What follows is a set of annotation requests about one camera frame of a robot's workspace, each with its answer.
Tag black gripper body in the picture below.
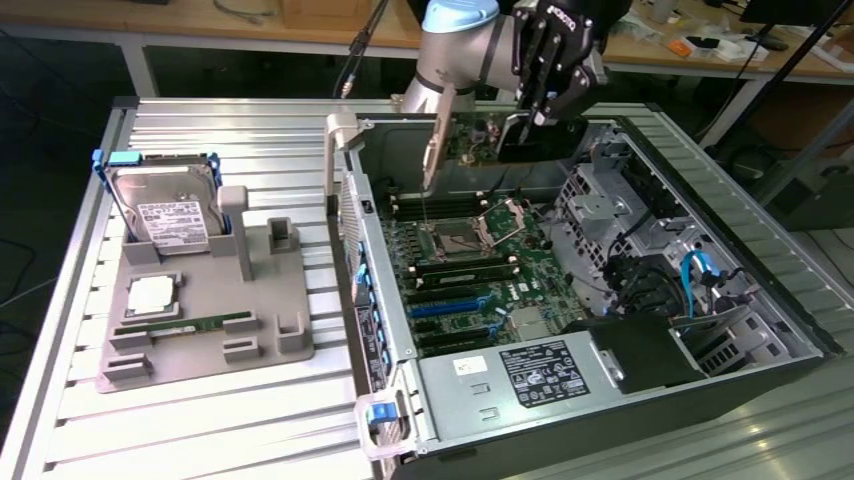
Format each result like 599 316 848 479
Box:
510 0 635 69

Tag graphics card with black cooler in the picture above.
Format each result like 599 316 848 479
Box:
420 82 589 194

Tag white box black insert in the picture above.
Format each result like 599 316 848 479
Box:
683 33 769 64

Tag silver disk bay cage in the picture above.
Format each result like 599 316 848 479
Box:
551 160 676 284

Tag metal socket cover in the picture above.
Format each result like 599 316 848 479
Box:
472 197 535 247

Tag black monitor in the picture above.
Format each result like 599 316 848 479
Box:
737 0 854 51

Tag black stand pole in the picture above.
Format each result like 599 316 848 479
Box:
693 0 845 146

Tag CPU socket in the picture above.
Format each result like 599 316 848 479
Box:
429 222 492 257

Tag green motherboard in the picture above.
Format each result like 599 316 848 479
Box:
382 192 596 359

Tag black RAM stick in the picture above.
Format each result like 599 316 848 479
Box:
418 263 516 289

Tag black computer tower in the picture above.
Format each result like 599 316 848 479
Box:
765 164 854 232

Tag black expansion slot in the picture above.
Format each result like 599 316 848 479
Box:
406 285 482 304
416 323 500 347

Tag silver chipset heat sink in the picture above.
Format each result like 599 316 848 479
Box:
506 308 556 336

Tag blue expansion slot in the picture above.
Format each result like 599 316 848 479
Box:
408 297 486 318

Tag black air shroud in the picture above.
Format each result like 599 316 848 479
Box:
563 314 709 397

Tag silver hard disk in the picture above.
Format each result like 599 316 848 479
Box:
109 164 225 254

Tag blue disk caddy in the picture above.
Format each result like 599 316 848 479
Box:
92 147 234 247

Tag grey power supply unit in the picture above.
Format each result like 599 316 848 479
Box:
406 333 627 442

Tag grey parts rack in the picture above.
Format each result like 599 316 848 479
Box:
92 184 316 394

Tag open black PC case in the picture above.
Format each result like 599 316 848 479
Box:
324 112 843 480

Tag wooden workbench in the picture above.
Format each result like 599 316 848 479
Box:
0 0 854 99

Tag green RAM stick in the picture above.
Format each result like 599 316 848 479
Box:
116 313 254 337

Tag silver CPU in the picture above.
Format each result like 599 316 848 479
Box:
125 274 182 317

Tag thin black wire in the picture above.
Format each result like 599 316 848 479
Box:
488 162 535 197

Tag dangling cable with plug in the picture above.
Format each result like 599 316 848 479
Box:
332 0 392 99

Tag black coiled cable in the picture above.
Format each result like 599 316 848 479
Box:
724 143 769 182

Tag black wire bundle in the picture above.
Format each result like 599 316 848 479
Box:
601 253 689 317

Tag blue SATA wire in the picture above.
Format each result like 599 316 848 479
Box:
677 248 720 320

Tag grey cable loop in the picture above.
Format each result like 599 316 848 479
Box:
212 0 276 26

